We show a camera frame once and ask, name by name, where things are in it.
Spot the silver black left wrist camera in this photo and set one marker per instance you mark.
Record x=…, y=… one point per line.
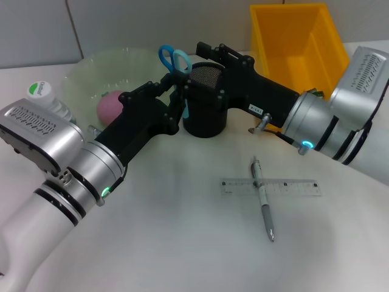
x=36, y=130

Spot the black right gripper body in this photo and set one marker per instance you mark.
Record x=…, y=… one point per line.
x=258, y=91

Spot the translucent green fruit plate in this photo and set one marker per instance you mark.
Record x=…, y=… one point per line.
x=91, y=76

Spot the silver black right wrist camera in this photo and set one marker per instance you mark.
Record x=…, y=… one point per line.
x=361, y=79

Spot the clear plastic ruler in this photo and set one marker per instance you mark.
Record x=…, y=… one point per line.
x=291, y=187

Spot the blue teal scissors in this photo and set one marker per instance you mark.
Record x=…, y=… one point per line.
x=186, y=111

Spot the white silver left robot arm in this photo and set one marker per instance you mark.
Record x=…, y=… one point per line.
x=45, y=219

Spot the clear green-label water bottle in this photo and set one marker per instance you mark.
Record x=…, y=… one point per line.
x=41, y=91

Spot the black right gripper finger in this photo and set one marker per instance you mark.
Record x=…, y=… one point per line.
x=212, y=97
x=222, y=54

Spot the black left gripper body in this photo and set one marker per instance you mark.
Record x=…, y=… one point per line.
x=133, y=127

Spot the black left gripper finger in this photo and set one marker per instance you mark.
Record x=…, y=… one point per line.
x=176, y=106
x=143, y=89

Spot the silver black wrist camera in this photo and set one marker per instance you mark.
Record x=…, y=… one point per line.
x=36, y=130
x=361, y=79

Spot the pink peach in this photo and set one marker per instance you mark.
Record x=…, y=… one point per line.
x=108, y=106

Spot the black mesh pen holder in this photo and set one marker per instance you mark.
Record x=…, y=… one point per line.
x=206, y=121

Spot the grey white ballpoint pen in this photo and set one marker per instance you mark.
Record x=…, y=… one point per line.
x=264, y=207

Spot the yellow plastic bin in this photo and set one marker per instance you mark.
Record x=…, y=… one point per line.
x=304, y=45

